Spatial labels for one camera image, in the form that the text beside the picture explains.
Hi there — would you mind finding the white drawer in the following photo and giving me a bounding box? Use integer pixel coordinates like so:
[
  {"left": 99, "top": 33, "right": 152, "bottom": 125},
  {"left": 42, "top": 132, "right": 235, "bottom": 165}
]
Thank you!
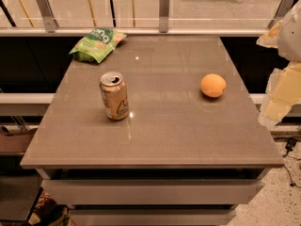
[
  {"left": 42, "top": 180, "right": 264, "bottom": 205},
  {"left": 70, "top": 209, "right": 236, "bottom": 226}
]

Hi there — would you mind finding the lower white drawer front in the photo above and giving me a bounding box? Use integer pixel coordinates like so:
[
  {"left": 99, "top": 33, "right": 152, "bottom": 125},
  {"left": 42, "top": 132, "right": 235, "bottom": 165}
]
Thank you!
[{"left": 70, "top": 209, "right": 236, "bottom": 226}]

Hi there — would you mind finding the right metal railing bracket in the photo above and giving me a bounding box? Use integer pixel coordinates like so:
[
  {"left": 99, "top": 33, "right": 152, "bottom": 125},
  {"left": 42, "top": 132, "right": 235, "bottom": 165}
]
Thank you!
[{"left": 268, "top": 0, "right": 294, "bottom": 28}]

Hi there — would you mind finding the middle metal railing bracket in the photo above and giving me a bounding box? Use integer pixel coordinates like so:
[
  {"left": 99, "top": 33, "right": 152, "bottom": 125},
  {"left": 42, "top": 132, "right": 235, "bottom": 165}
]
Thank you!
[{"left": 159, "top": 0, "right": 170, "bottom": 33}]

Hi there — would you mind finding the left metal railing bracket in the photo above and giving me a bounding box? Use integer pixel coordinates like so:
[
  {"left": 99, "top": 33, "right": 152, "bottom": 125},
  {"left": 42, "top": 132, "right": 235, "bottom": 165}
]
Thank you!
[{"left": 36, "top": 0, "right": 58, "bottom": 33}]

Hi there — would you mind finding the black power adapter with cable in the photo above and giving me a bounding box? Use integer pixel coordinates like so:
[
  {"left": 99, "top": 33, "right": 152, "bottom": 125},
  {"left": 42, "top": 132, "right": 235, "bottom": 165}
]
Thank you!
[{"left": 283, "top": 137, "right": 297, "bottom": 187}]

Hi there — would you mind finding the metal railing bracket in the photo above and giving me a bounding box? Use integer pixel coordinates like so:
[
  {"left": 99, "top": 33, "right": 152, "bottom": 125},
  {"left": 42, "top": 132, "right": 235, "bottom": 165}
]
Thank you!
[
  {"left": 36, "top": 0, "right": 58, "bottom": 33},
  {"left": 159, "top": 0, "right": 170, "bottom": 33},
  {"left": 268, "top": 0, "right": 294, "bottom": 28}
]

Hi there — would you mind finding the orange fruit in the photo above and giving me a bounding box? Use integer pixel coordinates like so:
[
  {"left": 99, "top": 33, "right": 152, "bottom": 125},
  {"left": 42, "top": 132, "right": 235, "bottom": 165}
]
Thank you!
[{"left": 200, "top": 73, "right": 227, "bottom": 98}]

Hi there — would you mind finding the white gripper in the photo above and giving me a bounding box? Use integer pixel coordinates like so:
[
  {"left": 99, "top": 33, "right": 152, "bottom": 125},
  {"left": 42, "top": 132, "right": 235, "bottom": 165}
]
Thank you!
[{"left": 256, "top": 7, "right": 301, "bottom": 126}]

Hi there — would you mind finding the cardboard box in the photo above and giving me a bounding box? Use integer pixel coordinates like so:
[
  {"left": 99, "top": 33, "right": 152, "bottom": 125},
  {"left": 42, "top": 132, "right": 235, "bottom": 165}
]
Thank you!
[{"left": 0, "top": 126, "right": 37, "bottom": 153}]

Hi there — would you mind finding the horizontal metal rail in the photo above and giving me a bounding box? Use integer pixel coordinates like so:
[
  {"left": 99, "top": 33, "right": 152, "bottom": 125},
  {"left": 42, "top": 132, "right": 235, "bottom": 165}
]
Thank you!
[{"left": 0, "top": 27, "right": 268, "bottom": 37}]

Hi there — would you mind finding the gold soda can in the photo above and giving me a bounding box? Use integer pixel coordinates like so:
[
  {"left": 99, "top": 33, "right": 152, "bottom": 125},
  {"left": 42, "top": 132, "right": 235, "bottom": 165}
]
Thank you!
[{"left": 100, "top": 72, "right": 129, "bottom": 121}]

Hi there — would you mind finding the upper white drawer front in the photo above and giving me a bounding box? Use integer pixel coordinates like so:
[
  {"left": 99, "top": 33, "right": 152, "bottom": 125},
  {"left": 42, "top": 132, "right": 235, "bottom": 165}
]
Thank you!
[{"left": 42, "top": 180, "right": 264, "bottom": 205}]

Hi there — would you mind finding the green rice chip bag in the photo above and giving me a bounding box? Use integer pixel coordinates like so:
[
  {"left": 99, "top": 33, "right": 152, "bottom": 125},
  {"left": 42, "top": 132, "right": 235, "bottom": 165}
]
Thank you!
[{"left": 70, "top": 28, "right": 127, "bottom": 63}]

